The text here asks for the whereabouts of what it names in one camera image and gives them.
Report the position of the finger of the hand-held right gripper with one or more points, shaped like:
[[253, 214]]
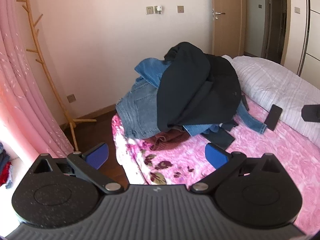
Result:
[[311, 113]]

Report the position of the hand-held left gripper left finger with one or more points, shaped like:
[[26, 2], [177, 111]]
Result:
[[97, 155]]

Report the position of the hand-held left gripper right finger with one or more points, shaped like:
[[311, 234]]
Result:
[[216, 156]]

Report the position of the pile of colourful clothes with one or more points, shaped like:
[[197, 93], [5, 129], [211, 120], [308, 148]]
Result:
[[5, 165]]

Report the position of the dark cloth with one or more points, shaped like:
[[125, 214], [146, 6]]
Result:
[[220, 138]]

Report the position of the black phone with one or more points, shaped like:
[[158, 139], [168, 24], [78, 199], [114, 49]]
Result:
[[273, 117]]

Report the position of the white striped quilt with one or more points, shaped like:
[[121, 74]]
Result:
[[275, 85]]

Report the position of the pink floral blanket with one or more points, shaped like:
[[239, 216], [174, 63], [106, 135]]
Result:
[[262, 145]]

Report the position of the maroon sweater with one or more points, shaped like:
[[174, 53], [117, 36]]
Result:
[[170, 137]]

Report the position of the light washed denim jeans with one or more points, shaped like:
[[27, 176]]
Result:
[[137, 110]]

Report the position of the black garment with button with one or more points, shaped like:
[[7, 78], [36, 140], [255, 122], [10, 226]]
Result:
[[220, 85]]

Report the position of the blue jeans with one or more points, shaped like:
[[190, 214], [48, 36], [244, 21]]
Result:
[[150, 71]]

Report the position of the pink curtain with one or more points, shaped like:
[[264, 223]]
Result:
[[22, 80]]

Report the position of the wooden door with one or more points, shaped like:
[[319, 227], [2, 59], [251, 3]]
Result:
[[230, 30]]

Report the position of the wooden coat rack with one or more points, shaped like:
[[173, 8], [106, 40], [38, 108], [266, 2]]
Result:
[[37, 52]]

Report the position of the white plug adapter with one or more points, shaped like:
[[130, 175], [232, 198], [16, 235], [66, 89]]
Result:
[[158, 9]]

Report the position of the low wall socket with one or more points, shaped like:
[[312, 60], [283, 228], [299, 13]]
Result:
[[71, 98]]

